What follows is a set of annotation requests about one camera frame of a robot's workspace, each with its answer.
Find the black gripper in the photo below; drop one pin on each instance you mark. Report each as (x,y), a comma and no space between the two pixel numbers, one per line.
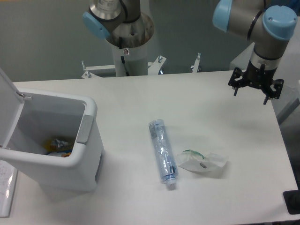
(255,76)

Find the white plastic wrapper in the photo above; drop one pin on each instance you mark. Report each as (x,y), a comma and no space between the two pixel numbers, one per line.
(196,162)

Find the crushed clear plastic bottle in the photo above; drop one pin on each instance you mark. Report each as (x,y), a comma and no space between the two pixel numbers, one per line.
(164,155)

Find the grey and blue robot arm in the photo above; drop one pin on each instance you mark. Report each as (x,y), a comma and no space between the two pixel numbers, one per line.
(270,28)

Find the white trash can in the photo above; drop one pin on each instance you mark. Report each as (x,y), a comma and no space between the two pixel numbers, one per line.
(51,137)

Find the trash inside the can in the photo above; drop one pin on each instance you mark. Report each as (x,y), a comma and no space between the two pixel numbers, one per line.
(59,147)

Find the white trash can lid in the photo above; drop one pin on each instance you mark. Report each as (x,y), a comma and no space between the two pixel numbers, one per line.
(11,105)

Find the black clamp at table edge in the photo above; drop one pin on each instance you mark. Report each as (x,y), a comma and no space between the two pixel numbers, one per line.
(292,201)

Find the paper sheet in plastic sleeve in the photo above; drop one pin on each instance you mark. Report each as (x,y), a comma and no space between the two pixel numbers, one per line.
(8,177)

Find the white metal base frame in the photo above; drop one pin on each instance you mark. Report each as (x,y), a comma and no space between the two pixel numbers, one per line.
(126,68)

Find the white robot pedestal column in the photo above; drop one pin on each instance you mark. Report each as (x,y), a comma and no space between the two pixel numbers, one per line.
(130,39)

